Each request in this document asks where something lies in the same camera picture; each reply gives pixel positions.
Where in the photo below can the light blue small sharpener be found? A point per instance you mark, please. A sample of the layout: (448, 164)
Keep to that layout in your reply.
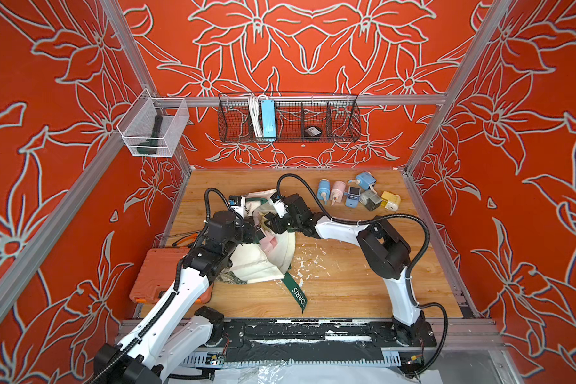
(353, 197)

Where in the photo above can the pink square pencil sharpener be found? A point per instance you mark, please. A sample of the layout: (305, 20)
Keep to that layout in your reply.
(268, 243)

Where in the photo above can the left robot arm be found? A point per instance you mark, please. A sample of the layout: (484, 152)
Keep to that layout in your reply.
(156, 347)

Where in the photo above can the small black item in basket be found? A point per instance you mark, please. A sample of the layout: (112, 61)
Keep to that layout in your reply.
(312, 133)

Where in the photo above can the blue pencil sharpener pink cap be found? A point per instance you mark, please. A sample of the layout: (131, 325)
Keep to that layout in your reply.
(324, 190)

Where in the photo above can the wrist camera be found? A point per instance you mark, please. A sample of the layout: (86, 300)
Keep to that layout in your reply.
(238, 204)
(278, 204)

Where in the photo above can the white round pencil sharpener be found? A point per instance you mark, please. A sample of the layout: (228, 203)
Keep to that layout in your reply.
(370, 200)

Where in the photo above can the yellow white pencil sharpener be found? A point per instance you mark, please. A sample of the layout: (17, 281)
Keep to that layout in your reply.
(390, 201)

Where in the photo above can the black wire wall basket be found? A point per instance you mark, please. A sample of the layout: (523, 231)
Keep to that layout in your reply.
(337, 116)

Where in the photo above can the dark green tool in bin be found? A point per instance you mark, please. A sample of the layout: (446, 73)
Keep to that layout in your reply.
(150, 145)

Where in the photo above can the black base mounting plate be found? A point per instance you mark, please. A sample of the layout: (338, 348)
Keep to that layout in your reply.
(379, 332)

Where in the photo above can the white canvas tote bag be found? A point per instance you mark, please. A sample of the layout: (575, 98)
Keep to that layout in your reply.
(250, 265)

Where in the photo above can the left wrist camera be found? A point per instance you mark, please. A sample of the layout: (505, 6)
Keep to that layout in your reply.
(238, 204)

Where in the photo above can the clear plastic wall bin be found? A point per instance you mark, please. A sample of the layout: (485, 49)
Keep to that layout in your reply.
(137, 123)

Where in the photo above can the light blue box in basket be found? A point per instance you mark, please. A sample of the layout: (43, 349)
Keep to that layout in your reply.
(269, 132)

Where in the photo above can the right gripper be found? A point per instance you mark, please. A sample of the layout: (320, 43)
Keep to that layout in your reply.
(278, 222)

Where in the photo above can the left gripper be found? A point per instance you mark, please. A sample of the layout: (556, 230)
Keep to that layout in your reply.
(249, 228)

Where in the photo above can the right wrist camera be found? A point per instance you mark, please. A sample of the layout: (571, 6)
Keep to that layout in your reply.
(278, 204)

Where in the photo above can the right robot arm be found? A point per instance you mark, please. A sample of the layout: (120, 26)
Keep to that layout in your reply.
(387, 253)

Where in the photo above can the red plastic tool case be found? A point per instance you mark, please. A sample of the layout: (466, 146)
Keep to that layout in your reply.
(156, 275)

